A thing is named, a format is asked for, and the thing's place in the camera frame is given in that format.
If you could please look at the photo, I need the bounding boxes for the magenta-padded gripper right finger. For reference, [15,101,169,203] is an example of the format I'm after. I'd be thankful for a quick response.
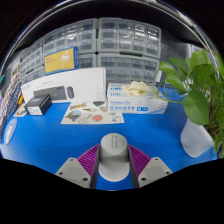
[128,144,173,189]

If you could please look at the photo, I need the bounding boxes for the white keyboard box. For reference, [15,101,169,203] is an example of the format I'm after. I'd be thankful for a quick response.
[20,67,107,104]

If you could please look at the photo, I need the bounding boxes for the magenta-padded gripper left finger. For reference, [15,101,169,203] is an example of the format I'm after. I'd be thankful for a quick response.
[54,144,101,190]

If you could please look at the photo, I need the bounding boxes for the white blue glove box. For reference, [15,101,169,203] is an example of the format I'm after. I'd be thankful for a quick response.
[106,83,169,115]

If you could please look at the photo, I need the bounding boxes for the navy dotted cloth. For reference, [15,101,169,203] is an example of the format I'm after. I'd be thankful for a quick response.
[0,84,24,128]

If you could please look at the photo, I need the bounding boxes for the cream disposable gloves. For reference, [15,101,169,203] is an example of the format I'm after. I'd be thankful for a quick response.
[121,80,151,98]

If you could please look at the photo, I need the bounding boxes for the yellow blue box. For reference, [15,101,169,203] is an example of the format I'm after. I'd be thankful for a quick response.
[44,46,80,76]

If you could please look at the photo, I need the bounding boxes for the small black box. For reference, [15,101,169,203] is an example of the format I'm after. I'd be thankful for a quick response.
[24,94,53,117]

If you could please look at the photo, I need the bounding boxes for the grey shelf unit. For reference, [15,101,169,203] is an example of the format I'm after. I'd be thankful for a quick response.
[3,0,218,64]

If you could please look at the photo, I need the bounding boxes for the cartoon sticker sheet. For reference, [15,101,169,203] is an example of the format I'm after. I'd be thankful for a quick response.
[13,103,28,118]
[60,100,125,125]

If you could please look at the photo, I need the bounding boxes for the white computer mouse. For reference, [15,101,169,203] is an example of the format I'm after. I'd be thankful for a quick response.
[98,132,130,183]

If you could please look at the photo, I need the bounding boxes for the green plant in white pot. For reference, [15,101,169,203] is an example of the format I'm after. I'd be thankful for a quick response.
[153,49,224,159]

